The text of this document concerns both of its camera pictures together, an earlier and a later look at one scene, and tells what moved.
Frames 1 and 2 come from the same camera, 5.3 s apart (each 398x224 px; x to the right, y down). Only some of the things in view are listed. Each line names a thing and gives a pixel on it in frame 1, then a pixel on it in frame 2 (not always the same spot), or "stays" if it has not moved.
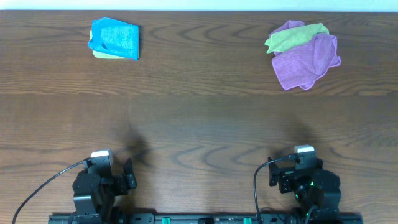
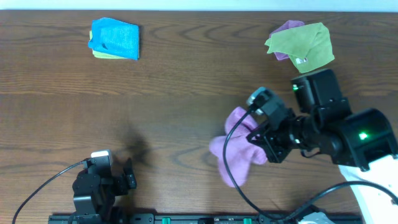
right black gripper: (275, 174) → (277, 140)
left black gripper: (128, 179) stays
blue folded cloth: (115, 37) stays
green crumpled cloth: (295, 37) stays
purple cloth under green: (290, 24) stays
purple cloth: (302, 65) → (242, 152)
